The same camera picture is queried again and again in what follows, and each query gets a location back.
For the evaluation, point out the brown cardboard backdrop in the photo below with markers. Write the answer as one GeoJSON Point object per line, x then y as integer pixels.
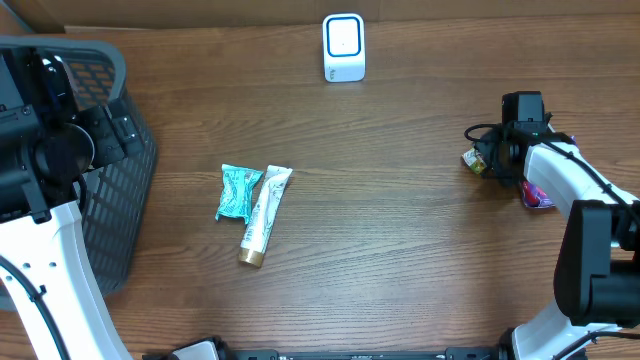
{"type": "Point", "coordinates": [54, 15]}

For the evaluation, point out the grey plastic mesh basket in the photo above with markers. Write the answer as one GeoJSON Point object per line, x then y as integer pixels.
{"type": "Point", "coordinates": [115, 190]}

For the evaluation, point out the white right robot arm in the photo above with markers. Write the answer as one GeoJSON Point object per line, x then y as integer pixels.
{"type": "Point", "coordinates": [596, 278]}

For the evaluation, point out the white tube gold cap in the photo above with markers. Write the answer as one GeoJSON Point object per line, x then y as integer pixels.
{"type": "Point", "coordinates": [256, 237]}

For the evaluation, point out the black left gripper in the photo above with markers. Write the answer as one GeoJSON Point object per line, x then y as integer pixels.
{"type": "Point", "coordinates": [101, 130]}

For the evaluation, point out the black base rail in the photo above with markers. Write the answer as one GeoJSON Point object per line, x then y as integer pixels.
{"type": "Point", "coordinates": [451, 353]}

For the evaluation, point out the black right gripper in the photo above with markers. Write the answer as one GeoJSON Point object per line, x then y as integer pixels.
{"type": "Point", "coordinates": [489, 149]}

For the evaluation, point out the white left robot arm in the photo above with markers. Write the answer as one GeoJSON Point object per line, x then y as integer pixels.
{"type": "Point", "coordinates": [46, 270]}

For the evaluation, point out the white barcode scanner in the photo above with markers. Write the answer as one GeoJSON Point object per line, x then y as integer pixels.
{"type": "Point", "coordinates": [344, 48]}

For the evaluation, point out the purple sanitary pad pack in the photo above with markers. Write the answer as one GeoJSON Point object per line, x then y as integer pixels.
{"type": "Point", "coordinates": [532, 195]}

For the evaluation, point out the green yellow snack pouch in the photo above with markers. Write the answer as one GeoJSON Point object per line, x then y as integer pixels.
{"type": "Point", "coordinates": [474, 161]}

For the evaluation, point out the teal packet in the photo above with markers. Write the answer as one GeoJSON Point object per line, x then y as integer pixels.
{"type": "Point", "coordinates": [237, 193]}

